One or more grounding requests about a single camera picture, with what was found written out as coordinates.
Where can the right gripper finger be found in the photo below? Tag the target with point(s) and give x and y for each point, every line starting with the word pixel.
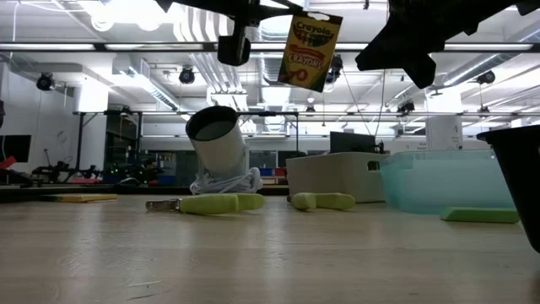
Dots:
pixel 388 46

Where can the black background robot arm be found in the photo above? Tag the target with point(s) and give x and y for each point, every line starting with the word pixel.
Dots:
pixel 63 173

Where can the black overhead light bar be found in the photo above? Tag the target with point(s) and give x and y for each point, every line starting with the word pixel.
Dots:
pixel 100 46

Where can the green eraser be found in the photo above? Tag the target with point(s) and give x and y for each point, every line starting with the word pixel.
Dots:
pixel 481 215

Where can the red background object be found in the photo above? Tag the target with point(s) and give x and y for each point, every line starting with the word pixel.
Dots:
pixel 6 162

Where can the black computer monitor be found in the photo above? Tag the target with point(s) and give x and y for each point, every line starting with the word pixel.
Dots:
pixel 352 142

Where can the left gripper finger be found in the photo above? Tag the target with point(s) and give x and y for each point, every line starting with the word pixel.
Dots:
pixel 270 9

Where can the black ceiling spotlight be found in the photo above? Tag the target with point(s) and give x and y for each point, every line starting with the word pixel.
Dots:
pixel 45 81
pixel 187 75
pixel 486 77
pixel 337 67
pixel 406 106

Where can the white plastic bin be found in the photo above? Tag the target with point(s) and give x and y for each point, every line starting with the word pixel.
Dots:
pixel 329 177

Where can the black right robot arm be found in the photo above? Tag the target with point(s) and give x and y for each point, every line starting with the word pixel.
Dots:
pixel 506 4

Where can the teal translucent plastic bin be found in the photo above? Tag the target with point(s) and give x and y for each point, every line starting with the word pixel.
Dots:
pixel 443 181

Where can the black mesh basket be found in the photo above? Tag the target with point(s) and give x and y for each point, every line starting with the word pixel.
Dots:
pixel 523 190

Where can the yellow Crayola crayon box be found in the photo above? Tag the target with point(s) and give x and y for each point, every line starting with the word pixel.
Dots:
pixel 310 55
pixel 84 198

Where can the black wall screen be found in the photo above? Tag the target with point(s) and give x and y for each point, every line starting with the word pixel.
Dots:
pixel 14 148

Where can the silver ventilation duct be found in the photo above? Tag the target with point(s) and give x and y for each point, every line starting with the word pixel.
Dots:
pixel 270 29

